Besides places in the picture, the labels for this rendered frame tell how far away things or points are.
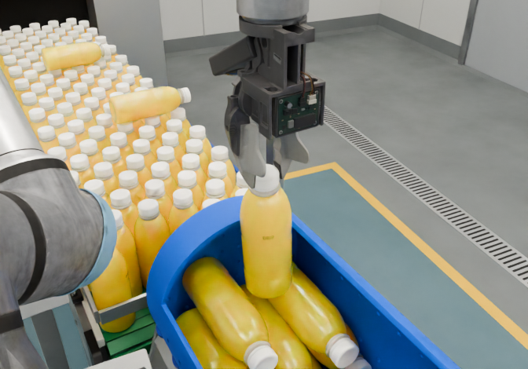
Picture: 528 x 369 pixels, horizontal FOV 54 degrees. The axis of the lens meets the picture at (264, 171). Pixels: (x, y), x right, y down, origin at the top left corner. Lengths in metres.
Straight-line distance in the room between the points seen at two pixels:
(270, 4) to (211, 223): 0.35
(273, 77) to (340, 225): 2.28
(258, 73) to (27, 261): 0.30
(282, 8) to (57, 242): 0.31
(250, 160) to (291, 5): 0.19
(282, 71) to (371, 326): 0.45
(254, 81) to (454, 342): 1.90
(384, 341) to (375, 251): 1.86
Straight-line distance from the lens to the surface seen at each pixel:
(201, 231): 0.75
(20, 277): 0.51
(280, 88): 0.53
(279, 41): 0.52
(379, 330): 0.81
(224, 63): 0.63
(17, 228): 0.51
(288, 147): 0.64
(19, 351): 0.48
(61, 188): 0.58
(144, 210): 1.02
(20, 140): 0.62
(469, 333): 2.38
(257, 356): 0.71
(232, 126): 0.59
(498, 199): 3.25
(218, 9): 5.35
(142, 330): 1.07
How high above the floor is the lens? 1.68
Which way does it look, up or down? 31 degrees down
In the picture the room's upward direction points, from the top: straight up
